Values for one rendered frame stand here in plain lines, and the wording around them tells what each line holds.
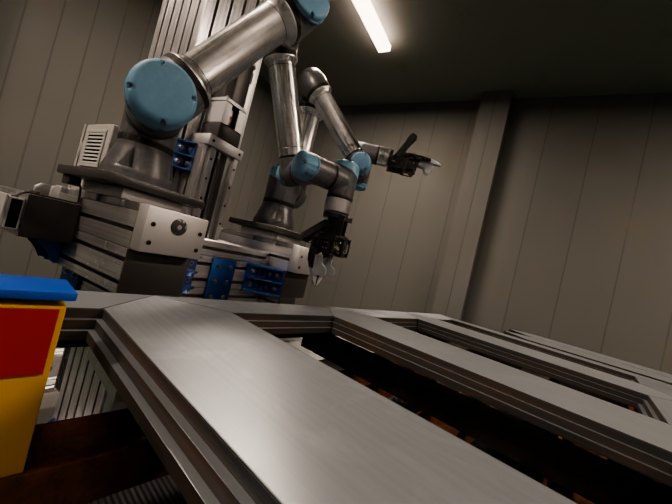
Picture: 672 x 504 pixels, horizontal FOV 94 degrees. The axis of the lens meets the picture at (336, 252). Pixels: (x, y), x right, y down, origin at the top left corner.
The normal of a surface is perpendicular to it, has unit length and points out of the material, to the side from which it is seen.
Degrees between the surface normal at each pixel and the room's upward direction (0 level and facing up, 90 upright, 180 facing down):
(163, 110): 96
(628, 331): 90
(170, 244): 90
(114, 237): 90
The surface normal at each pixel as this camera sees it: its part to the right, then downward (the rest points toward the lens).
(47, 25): 0.85, 0.19
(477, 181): -0.48, -0.14
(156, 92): 0.47, 0.21
